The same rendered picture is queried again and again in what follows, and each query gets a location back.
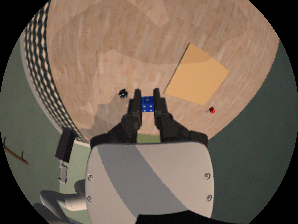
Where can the blue die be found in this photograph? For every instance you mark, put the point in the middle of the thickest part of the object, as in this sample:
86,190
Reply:
147,104

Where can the orange flat mat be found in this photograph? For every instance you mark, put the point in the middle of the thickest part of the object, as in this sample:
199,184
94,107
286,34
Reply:
197,76

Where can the red die with white pips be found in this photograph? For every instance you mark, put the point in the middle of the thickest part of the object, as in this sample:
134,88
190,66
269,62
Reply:
212,110

